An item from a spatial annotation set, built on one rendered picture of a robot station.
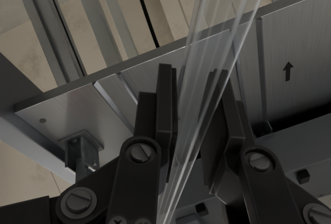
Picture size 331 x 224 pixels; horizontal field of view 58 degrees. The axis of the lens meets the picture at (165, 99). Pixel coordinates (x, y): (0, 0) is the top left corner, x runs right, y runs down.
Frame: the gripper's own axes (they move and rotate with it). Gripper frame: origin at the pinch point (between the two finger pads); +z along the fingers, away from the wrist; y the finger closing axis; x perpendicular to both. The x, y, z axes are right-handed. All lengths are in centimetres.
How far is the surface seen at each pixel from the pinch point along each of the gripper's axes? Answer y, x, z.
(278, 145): 12.5, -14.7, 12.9
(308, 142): 15.3, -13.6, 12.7
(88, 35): -65, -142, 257
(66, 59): -14.7, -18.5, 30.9
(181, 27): 22, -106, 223
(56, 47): -16.7, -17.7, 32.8
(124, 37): -10, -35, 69
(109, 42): -10, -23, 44
